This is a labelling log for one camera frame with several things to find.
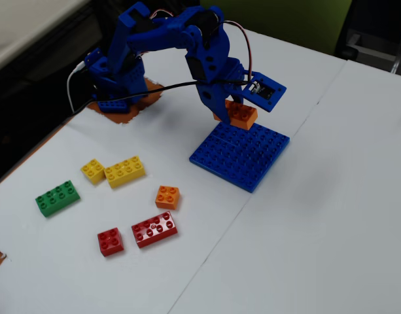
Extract orange 2x2 block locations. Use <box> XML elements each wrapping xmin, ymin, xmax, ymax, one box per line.
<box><xmin>154</xmin><ymin>185</ymin><xmax>181</xmax><ymax>211</ymax></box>

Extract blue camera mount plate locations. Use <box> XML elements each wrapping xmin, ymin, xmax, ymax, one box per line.
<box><xmin>241</xmin><ymin>71</ymin><xmax>287</xmax><ymax>113</ymax></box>

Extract white paper table sheet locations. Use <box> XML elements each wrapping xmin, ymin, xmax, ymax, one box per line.
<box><xmin>0</xmin><ymin>22</ymin><xmax>348</xmax><ymax>314</ymax></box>
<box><xmin>169</xmin><ymin>58</ymin><xmax>401</xmax><ymax>314</ymax></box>

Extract yellow 2x2 block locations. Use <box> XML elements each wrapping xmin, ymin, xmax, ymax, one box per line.
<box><xmin>80</xmin><ymin>158</ymin><xmax>106</xmax><ymax>186</ymax></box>

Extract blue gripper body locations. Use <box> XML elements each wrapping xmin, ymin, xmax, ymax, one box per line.
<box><xmin>198</xmin><ymin>60</ymin><xmax>253</xmax><ymax>96</ymax></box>

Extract blue 8x8 base plate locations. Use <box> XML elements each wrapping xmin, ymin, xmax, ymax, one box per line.
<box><xmin>188</xmin><ymin>121</ymin><xmax>290</xmax><ymax>194</ymax></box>

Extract white desk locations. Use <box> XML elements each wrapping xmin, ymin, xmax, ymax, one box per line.
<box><xmin>0</xmin><ymin>0</ymin><xmax>92</xmax><ymax>78</ymax></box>

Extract yellow 2x4 block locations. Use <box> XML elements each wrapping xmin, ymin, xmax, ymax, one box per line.
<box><xmin>103</xmin><ymin>155</ymin><xmax>147</xmax><ymax>190</ymax></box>

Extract red 2x2 block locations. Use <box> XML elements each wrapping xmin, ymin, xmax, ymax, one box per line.
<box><xmin>97</xmin><ymin>227</ymin><xmax>125</xmax><ymax>257</ymax></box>

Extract red 2x4 block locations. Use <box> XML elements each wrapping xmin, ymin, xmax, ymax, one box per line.
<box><xmin>131</xmin><ymin>211</ymin><xmax>179</xmax><ymax>249</ymax></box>

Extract black chair with metal frame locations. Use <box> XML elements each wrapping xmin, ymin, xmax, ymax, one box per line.
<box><xmin>334</xmin><ymin>0</ymin><xmax>401</xmax><ymax>78</ymax></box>

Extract white cable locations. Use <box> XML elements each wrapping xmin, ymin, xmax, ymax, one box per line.
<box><xmin>66</xmin><ymin>60</ymin><xmax>88</xmax><ymax>113</ymax></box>

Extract red white servo wire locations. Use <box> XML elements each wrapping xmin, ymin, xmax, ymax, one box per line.
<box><xmin>218</xmin><ymin>19</ymin><xmax>262</xmax><ymax>92</ymax></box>

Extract green 2x4 block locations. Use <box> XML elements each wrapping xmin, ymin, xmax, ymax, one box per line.
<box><xmin>35</xmin><ymin>179</ymin><xmax>81</xmax><ymax>218</ymax></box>

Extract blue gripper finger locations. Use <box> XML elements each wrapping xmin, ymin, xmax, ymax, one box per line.
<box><xmin>196</xmin><ymin>83</ymin><xmax>234</xmax><ymax>127</ymax></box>
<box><xmin>230</xmin><ymin>92</ymin><xmax>254</xmax><ymax>107</ymax></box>

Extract orange 2x4 block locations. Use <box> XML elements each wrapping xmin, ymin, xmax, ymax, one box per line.
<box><xmin>213</xmin><ymin>99</ymin><xmax>258</xmax><ymax>131</ymax></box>

